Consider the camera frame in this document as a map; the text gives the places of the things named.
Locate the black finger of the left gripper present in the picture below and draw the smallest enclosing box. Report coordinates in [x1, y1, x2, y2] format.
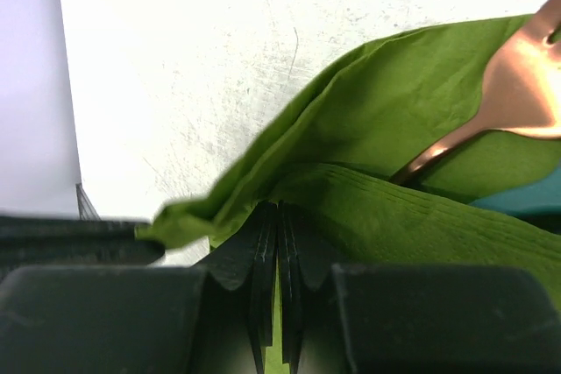
[1, 215, 165, 265]

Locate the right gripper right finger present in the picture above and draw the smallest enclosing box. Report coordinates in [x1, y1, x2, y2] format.
[277, 202, 347, 373]

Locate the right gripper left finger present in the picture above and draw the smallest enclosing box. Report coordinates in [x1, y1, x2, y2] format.
[192, 202, 277, 373]

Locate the green paper napkin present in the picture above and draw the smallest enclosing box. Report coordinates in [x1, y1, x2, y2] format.
[136, 15, 560, 373]

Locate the teal spoon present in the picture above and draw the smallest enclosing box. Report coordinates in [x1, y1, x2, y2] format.
[471, 167, 560, 216]

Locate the copper fork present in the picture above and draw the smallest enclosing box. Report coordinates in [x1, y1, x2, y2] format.
[390, 0, 560, 185]

